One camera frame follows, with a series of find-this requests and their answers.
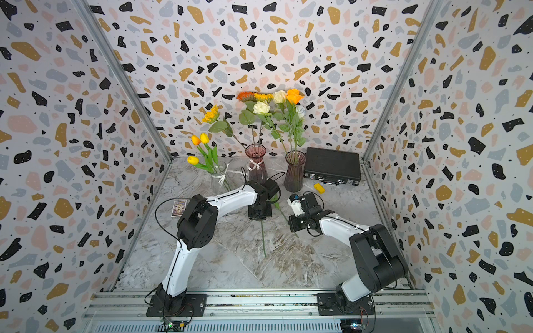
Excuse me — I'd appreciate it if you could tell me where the pink tulip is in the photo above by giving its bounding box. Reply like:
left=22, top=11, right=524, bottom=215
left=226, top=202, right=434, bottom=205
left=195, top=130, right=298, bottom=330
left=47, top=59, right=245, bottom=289
left=260, top=220, right=267, bottom=258

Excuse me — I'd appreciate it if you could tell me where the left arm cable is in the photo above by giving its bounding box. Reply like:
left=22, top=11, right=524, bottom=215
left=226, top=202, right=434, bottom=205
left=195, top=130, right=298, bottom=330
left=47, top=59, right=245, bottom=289
left=153, top=197, right=197, bottom=251

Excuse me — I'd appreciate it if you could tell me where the yellow sunflower large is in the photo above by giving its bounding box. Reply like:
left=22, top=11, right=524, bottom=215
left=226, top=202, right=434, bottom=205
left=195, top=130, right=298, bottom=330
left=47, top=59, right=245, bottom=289
left=254, top=94, right=273, bottom=104

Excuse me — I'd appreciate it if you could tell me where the yellow block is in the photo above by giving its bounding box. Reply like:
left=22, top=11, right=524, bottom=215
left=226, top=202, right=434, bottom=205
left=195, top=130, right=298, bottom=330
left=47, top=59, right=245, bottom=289
left=314, top=183, right=326, bottom=194

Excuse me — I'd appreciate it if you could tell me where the clear glass vase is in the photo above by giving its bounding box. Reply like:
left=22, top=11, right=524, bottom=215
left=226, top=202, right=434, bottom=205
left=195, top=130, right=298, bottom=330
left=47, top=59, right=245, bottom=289
left=210, top=161, right=230, bottom=195

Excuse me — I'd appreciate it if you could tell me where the black case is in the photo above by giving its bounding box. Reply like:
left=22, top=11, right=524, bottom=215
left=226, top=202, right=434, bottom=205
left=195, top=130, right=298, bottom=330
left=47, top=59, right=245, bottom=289
left=303, top=147, right=362, bottom=186

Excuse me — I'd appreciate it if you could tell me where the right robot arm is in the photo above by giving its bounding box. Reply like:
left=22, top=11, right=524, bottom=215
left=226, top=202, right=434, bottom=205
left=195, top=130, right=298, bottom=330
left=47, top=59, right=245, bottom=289
left=287, top=192, right=408, bottom=313

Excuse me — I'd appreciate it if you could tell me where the orange rose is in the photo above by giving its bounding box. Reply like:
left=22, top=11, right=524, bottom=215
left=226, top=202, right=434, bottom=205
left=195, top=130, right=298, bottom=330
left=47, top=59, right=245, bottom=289
left=285, top=88, right=307, bottom=153

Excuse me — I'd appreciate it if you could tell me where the purple ribbed glass vase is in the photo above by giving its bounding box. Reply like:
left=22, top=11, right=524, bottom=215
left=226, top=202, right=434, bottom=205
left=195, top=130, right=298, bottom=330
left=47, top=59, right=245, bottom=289
left=284, top=151, right=306, bottom=193

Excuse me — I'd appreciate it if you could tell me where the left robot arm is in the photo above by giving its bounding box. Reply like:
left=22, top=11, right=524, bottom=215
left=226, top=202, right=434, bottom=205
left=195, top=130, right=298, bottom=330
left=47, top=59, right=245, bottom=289
left=156, top=179, right=280, bottom=304

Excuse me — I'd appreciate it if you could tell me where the yellow sunflower small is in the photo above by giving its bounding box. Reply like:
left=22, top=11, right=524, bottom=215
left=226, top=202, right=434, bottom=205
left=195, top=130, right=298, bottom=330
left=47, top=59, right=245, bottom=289
left=202, top=105, right=245, bottom=147

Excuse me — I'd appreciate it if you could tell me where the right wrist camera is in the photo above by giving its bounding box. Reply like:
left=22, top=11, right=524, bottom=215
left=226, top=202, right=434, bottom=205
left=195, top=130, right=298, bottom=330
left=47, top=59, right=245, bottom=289
left=287, top=194, right=303, bottom=216

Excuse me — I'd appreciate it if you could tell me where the pink glass vase with ribbon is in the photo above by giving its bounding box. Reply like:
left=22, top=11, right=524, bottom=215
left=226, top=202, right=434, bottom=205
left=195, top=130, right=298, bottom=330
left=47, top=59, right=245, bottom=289
left=245, top=144, right=268, bottom=184

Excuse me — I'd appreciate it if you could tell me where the small picture card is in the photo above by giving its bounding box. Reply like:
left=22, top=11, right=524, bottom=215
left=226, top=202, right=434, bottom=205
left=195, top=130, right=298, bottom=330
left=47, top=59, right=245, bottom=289
left=172, top=199, right=188, bottom=218

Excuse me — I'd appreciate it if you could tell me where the cream rose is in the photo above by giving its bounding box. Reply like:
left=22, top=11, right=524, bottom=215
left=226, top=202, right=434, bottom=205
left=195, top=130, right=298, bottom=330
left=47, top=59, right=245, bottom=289
left=253, top=101, right=287, bottom=152
left=271, top=90, right=291, bottom=153

